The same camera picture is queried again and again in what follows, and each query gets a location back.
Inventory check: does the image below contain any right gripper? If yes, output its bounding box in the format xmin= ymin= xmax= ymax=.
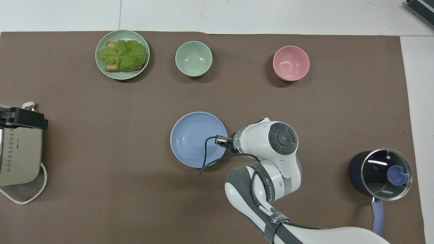
xmin=226 ymin=134 xmax=238 ymax=153

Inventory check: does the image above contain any blue plate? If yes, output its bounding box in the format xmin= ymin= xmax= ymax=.
xmin=170 ymin=112 xmax=228 ymax=169

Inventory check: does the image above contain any green bowl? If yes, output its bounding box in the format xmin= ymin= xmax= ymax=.
xmin=175 ymin=41 xmax=213 ymax=77

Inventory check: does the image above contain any pink bowl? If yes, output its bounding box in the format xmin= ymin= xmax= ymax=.
xmin=273 ymin=46 xmax=310 ymax=82

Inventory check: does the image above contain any dark blue pot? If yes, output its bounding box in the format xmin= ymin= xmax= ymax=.
xmin=349 ymin=150 xmax=385 ymax=237

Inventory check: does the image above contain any green lettuce leaf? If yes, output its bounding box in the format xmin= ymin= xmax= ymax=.
xmin=98 ymin=39 xmax=147 ymax=70

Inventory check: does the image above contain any toast slice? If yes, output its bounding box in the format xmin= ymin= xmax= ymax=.
xmin=105 ymin=41 xmax=146 ymax=73

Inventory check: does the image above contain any green plate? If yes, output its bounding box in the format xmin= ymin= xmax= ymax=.
xmin=95 ymin=30 xmax=150 ymax=80

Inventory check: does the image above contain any glass pot lid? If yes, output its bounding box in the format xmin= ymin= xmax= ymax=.
xmin=361 ymin=148 xmax=413 ymax=201

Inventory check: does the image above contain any beige kitchen appliance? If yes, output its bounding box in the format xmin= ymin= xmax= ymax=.
xmin=0 ymin=104 xmax=44 ymax=187

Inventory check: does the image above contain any grey striped object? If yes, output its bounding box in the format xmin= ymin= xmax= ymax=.
xmin=406 ymin=0 xmax=434 ymax=29

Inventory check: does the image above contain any black cable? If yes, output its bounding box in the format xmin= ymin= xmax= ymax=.
xmin=198 ymin=135 xmax=261 ymax=176

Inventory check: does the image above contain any white power cable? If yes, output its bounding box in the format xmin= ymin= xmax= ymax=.
xmin=0 ymin=162 xmax=48 ymax=205

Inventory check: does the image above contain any black appliance handle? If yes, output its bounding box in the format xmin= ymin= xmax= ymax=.
xmin=0 ymin=107 xmax=49 ymax=130

